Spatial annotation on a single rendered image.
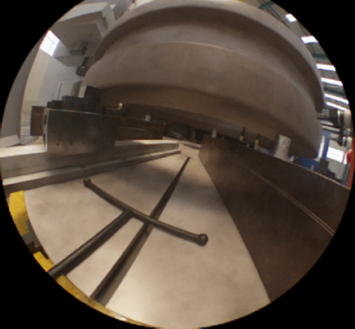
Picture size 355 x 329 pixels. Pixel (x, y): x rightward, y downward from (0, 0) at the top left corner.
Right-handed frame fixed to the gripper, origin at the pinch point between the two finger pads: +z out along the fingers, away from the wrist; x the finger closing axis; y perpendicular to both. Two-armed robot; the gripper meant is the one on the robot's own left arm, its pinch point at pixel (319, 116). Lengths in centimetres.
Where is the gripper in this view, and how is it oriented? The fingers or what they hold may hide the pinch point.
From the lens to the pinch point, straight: 85.6
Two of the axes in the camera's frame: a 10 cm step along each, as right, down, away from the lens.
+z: -0.9, -2.1, 9.7
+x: -9.7, -2.1, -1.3
